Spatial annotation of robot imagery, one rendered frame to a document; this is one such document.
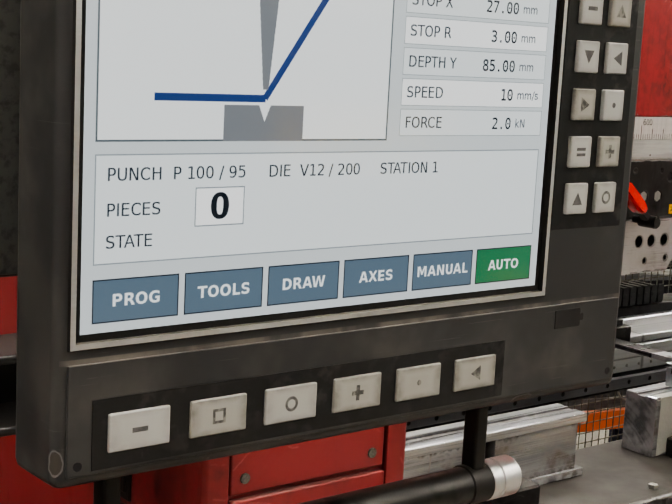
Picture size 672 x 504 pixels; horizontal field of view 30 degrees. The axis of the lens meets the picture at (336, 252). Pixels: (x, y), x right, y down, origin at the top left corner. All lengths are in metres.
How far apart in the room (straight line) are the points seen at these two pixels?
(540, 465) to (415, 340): 1.06
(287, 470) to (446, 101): 0.55
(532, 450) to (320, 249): 1.12
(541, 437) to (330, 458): 0.61
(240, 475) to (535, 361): 0.42
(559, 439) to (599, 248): 0.97
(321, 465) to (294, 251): 0.57
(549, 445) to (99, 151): 1.28
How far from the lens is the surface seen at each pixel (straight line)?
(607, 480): 1.90
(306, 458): 1.25
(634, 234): 1.86
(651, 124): 1.87
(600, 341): 0.92
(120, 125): 0.65
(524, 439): 1.80
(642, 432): 2.03
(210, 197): 0.68
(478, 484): 0.89
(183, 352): 0.68
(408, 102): 0.76
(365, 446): 1.29
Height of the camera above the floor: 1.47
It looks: 9 degrees down
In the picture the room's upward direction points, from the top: 3 degrees clockwise
